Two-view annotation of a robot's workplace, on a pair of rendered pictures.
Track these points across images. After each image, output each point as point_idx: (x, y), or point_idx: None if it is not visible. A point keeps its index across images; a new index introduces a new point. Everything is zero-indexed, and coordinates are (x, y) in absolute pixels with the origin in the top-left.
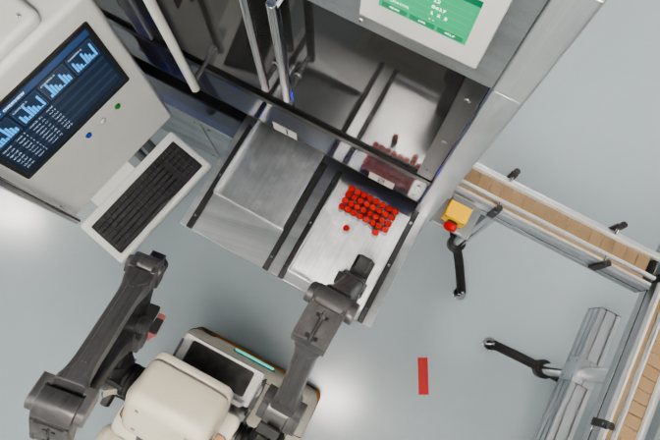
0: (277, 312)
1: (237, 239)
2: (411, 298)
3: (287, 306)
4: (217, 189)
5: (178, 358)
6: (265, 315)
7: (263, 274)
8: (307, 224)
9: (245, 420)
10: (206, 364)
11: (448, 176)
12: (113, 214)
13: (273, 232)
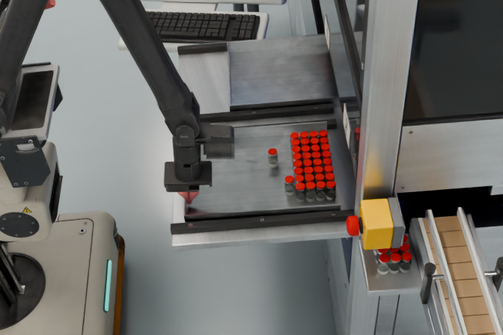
0: (185, 310)
1: (193, 88)
2: None
3: (197, 316)
4: (233, 48)
5: None
6: (174, 300)
7: (220, 272)
8: (251, 125)
9: (7, 223)
10: (32, 90)
11: (367, 66)
12: (157, 15)
13: (222, 110)
